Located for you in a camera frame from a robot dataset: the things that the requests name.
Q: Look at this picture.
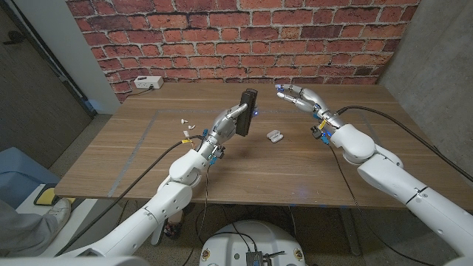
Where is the beige box with wires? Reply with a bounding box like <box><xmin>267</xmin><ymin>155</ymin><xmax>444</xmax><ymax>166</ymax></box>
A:
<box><xmin>164</xmin><ymin>210</ymin><xmax>185</xmax><ymax>237</ymax></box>

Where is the white power strip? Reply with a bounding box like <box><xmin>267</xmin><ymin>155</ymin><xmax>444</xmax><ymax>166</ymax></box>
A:
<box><xmin>133</xmin><ymin>75</ymin><xmax>165</xmax><ymax>90</ymax></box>

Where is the blue padded seat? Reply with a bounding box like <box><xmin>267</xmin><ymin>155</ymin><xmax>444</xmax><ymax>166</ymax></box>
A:
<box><xmin>0</xmin><ymin>146</ymin><xmax>62</xmax><ymax>210</ymax></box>

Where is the white sneaker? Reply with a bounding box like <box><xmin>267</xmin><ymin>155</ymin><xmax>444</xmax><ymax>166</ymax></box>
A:
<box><xmin>44</xmin><ymin>198</ymin><xmax>72</xmax><ymax>232</ymax></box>

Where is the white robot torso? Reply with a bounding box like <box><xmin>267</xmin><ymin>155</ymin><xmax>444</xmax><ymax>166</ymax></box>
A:
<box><xmin>199</xmin><ymin>220</ymin><xmax>307</xmax><ymax>266</ymax></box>

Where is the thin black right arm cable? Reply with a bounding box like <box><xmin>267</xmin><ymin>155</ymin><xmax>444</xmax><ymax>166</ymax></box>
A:
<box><xmin>327</xmin><ymin>143</ymin><xmax>437</xmax><ymax>266</ymax></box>

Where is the grey metal table leg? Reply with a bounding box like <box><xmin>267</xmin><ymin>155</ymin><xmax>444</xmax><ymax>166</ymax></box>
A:
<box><xmin>338</xmin><ymin>207</ymin><xmax>361</xmax><ymax>256</ymax></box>
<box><xmin>150</xmin><ymin>221</ymin><xmax>166</xmax><ymax>247</ymax></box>

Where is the small grey electronics box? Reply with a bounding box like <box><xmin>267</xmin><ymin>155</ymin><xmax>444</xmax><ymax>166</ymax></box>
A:
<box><xmin>246</xmin><ymin>250</ymin><xmax>264</xmax><ymax>266</ymax></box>

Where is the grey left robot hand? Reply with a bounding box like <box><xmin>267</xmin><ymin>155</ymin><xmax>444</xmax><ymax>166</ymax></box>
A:
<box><xmin>199</xmin><ymin>103</ymin><xmax>259</xmax><ymax>158</ymax></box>

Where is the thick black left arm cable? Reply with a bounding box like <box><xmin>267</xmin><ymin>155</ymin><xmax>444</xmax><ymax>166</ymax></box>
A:
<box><xmin>55</xmin><ymin>135</ymin><xmax>204</xmax><ymax>257</ymax></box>

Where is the red brick printed backdrop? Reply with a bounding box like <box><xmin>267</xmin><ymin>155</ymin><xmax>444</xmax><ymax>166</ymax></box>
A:
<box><xmin>66</xmin><ymin>0</ymin><xmax>422</xmax><ymax>103</ymax></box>

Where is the white floor platform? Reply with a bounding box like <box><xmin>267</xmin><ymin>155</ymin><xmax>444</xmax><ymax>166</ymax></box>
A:
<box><xmin>16</xmin><ymin>183</ymin><xmax>125</xmax><ymax>258</ymax></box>

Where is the black door handle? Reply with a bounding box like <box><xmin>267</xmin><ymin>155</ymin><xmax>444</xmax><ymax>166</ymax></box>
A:
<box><xmin>2</xmin><ymin>30</ymin><xmax>26</xmax><ymax>46</ymax></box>

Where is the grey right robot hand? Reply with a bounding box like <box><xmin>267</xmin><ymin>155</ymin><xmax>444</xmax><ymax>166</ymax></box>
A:
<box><xmin>274</xmin><ymin>83</ymin><xmax>347</xmax><ymax>140</ymax></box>

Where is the dark grey door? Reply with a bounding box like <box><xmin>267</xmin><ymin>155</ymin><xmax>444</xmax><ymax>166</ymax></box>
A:
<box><xmin>0</xmin><ymin>7</ymin><xmax>93</xmax><ymax>169</ymax></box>

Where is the grey trouser leg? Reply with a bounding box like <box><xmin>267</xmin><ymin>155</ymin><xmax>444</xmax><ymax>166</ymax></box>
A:
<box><xmin>0</xmin><ymin>199</ymin><xmax>58</xmax><ymax>258</ymax></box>

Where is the grey tape outline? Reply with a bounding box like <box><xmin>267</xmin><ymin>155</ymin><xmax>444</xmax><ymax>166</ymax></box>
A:
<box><xmin>106</xmin><ymin>109</ymin><xmax>407</xmax><ymax>198</ymax></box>

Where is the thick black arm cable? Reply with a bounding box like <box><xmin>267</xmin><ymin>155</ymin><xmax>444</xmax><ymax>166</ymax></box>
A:
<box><xmin>336</xmin><ymin>105</ymin><xmax>473</xmax><ymax>183</ymax></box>
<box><xmin>55</xmin><ymin>135</ymin><xmax>204</xmax><ymax>257</ymax></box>

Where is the black power strip cord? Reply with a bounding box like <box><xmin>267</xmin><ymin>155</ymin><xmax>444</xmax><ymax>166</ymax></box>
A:
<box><xmin>125</xmin><ymin>86</ymin><xmax>154</xmax><ymax>99</ymax></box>

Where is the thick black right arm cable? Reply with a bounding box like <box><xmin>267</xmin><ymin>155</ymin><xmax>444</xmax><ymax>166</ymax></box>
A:
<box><xmin>336</xmin><ymin>105</ymin><xmax>473</xmax><ymax>183</ymax></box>

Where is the white airpods case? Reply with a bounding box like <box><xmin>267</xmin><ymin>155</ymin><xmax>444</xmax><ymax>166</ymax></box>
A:
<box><xmin>266</xmin><ymin>129</ymin><xmax>285</xmax><ymax>144</ymax></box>

